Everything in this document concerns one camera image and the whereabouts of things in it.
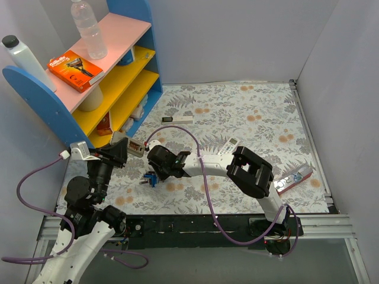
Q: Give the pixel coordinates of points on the white air conditioner remote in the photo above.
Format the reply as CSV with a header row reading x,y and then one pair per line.
x,y
229,146

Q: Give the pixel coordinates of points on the beige cylinder container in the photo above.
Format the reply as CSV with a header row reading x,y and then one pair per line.
x,y
92,101

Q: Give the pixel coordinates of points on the white bottle black cap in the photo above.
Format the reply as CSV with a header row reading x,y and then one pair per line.
x,y
24,58

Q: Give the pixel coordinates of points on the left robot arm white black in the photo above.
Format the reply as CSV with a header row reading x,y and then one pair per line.
x,y
85,228

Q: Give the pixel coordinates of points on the white slim remote black end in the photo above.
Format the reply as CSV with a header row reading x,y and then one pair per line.
x,y
177,120

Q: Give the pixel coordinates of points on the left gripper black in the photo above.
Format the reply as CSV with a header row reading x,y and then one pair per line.
x,y
111,159

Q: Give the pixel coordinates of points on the pile of blue batteries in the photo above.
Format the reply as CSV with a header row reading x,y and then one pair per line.
x,y
151,181

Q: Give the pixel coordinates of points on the orange Gillette razor box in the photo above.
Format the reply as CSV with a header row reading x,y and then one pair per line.
x,y
76,71

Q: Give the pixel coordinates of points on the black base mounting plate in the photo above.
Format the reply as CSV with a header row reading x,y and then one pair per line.
x,y
191,231

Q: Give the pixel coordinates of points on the red silver battery box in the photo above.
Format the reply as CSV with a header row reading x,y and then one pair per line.
x,y
293,178

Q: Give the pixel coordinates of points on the grey beige remote control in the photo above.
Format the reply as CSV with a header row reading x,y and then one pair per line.
x,y
132,146

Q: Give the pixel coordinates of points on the blue pink yellow shelf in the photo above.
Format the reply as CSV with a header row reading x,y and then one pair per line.
x,y
131,72

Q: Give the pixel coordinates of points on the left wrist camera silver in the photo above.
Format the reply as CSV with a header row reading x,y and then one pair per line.
x,y
78,151

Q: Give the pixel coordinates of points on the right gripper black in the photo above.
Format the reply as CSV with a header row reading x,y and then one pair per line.
x,y
158,170

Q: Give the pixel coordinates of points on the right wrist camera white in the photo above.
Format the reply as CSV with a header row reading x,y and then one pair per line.
x,y
151,144

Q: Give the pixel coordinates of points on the clear plastic water bottle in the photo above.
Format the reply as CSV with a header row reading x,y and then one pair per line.
x,y
88,27

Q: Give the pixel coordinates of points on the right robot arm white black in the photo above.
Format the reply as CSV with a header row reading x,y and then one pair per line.
x,y
249,172

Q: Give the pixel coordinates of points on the floral patterned table mat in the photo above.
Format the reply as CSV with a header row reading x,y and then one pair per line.
x,y
265,119

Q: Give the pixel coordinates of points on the orange box on shelf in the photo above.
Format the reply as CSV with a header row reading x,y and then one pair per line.
x,y
105,126

